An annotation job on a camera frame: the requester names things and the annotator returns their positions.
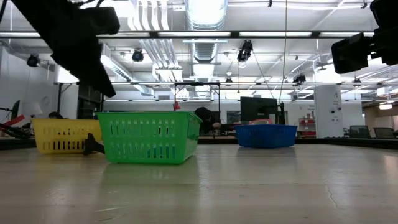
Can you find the silver ventilation duct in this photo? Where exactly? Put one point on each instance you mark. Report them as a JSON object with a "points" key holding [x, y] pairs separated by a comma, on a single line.
{"points": [[205, 28]]}

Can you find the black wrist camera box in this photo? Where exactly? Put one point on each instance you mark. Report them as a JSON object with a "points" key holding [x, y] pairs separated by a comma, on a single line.
{"points": [[351, 53], [102, 20]]}

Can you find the white lamp shade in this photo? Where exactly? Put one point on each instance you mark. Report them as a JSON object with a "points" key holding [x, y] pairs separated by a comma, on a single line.
{"points": [[32, 109]]}

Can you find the black stapler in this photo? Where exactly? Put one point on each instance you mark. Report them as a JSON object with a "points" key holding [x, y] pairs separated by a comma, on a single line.
{"points": [[91, 145]]}

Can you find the dark mesh office chair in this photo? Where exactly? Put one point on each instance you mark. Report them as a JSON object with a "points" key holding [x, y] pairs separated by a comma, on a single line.
{"points": [[359, 131], [384, 132]]}

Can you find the red angled bar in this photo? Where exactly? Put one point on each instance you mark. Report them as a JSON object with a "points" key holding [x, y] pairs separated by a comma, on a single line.
{"points": [[14, 121]]}

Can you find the green plastic basket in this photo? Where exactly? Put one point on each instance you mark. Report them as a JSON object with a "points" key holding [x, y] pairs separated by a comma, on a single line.
{"points": [[149, 155]]}

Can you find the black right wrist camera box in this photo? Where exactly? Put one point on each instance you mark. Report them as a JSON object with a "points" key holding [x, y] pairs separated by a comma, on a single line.
{"points": [[351, 53]]}

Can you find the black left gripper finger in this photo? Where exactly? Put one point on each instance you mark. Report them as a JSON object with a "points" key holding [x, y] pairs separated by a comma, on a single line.
{"points": [[96, 79]]}

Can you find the blue plastic basket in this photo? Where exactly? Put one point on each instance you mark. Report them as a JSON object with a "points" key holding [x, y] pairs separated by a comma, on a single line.
{"points": [[265, 137]]}

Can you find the black ceiling camera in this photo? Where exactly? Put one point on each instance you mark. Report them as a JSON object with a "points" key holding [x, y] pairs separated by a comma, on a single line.
{"points": [[245, 49], [32, 60], [299, 78], [137, 55]]}

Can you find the black table frame rail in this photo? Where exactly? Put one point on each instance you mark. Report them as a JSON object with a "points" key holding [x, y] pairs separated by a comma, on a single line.
{"points": [[342, 142]]}

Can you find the yellow plastic basket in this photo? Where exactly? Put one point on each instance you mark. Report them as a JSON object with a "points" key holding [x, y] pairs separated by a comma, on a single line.
{"points": [[56, 137]]}

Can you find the person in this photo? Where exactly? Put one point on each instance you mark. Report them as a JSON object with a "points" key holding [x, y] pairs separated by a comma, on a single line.
{"points": [[56, 115], [206, 119]]}

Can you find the red storage shelf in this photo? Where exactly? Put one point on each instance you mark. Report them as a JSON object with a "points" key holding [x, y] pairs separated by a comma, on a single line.
{"points": [[307, 126]]}

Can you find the black metal frame stand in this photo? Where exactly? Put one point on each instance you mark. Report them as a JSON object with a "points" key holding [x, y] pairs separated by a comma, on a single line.
{"points": [[197, 83]]}

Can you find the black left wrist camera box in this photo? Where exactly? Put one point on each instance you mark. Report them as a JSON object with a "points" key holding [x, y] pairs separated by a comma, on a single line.
{"points": [[102, 20]]}

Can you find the red tape roll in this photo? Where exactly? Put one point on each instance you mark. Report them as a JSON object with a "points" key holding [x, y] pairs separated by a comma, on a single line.
{"points": [[261, 121]]}

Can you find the white pillar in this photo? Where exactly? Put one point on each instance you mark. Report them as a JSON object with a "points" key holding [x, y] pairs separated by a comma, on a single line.
{"points": [[328, 110]]}

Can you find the dark monitor on stand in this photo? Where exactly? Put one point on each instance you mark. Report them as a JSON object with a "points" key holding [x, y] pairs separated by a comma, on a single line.
{"points": [[258, 109]]}

